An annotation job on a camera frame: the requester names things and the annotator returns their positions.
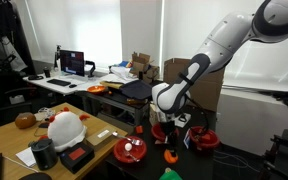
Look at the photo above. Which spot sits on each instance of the silver spoon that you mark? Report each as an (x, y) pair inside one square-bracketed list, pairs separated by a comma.
[(127, 138)]

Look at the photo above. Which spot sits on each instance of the black computer mouse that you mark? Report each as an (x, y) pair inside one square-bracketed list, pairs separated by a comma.
[(72, 86)]

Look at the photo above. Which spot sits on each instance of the small flat cardboard box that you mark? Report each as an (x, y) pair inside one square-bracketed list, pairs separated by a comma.
[(99, 138)]

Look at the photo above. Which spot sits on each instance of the wooden table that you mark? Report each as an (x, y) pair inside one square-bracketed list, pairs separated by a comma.
[(4, 140)]

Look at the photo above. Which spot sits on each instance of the small white ball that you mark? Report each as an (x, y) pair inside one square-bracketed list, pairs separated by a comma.
[(128, 146)]

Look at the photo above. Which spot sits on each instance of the white plush toy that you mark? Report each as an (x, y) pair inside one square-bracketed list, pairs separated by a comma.
[(65, 130)]

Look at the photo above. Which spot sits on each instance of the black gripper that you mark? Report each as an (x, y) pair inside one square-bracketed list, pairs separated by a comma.
[(167, 130)]

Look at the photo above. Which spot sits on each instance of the large cardboard box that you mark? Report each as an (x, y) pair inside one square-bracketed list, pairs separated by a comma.
[(210, 90)]

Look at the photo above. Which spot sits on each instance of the small open cardboard box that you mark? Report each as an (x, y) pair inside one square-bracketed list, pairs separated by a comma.
[(140, 63)]

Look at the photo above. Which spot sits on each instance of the black office chair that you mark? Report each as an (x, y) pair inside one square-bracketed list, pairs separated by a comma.
[(4, 110)]

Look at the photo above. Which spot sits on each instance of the white paper pile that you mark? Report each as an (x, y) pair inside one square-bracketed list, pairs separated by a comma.
[(122, 73)]

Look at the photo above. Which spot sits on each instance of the white paper sheet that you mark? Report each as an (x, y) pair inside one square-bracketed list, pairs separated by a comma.
[(25, 156)]

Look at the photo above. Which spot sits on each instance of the orange triangular block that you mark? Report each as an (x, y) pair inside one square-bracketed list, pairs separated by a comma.
[(139, 129)]

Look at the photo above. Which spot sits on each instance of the black computer monitor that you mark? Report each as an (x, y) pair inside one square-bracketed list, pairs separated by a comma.
[(72, 63)]

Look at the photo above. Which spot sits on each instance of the green toy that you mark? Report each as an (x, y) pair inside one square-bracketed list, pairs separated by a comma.
[(170, 175)]

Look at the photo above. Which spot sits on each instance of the blue grey plastic bin lid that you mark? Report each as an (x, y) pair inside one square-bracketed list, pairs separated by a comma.
[(135, 90)]

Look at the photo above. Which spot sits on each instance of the red plastic bowl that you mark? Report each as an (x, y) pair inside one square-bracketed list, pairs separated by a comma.
[(211, 142), (139, 152), (155, 131)]

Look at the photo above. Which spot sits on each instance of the brown ball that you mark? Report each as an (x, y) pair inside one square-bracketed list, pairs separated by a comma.
[(25, 120)]

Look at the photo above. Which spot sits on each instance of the white blue packet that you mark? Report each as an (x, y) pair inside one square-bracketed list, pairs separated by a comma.
[(187, 140)]

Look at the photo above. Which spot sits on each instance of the clear glass bowl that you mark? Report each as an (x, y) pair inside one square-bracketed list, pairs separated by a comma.
[(45, 113)]

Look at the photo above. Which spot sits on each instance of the white office desk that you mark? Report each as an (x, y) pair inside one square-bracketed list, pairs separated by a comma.
[(84, 85)]

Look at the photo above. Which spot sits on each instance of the orange bowl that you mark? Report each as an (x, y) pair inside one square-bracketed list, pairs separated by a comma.
[(96, 89)]

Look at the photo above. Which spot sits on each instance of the black box with red label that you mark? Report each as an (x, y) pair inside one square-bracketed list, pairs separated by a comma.
[(74, 163)]

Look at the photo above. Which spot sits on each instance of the black mug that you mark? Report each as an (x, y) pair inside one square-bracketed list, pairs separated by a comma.
[(44, 155), (47, 72)]

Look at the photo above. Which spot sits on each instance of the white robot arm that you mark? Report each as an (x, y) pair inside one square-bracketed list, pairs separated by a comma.
[(224, 36)]

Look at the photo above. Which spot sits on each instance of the black oval case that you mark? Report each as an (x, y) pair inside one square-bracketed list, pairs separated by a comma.
[(35, 176)]

